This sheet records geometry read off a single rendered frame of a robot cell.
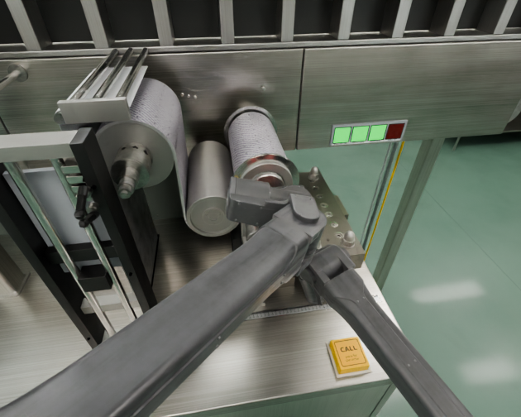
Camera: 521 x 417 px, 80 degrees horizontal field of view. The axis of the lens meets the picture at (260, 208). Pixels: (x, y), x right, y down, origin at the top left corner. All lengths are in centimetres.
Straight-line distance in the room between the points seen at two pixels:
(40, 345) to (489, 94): 145
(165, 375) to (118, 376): 3
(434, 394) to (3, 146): 65
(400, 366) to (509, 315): 191
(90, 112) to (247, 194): 28
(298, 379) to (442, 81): 92
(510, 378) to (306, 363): 149
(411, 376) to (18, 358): 84
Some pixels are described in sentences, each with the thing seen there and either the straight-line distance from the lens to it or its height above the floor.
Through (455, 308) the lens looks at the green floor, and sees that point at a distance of 226.
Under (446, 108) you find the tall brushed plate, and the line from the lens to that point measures 120.
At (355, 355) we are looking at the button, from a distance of 81.
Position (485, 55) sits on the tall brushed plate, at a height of 140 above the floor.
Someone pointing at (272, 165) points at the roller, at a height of 130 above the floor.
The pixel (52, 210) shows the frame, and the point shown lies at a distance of 61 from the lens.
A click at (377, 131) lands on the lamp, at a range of 109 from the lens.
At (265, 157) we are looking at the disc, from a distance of 63.
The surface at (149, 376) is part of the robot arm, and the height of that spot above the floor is 142.
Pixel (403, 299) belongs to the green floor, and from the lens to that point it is 216.
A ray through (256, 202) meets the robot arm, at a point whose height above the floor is 137.
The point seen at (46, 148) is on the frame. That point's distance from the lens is 50.
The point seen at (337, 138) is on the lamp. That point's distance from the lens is 104.
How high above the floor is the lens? 163
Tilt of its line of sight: 40 degrees down
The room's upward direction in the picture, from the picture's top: straight up
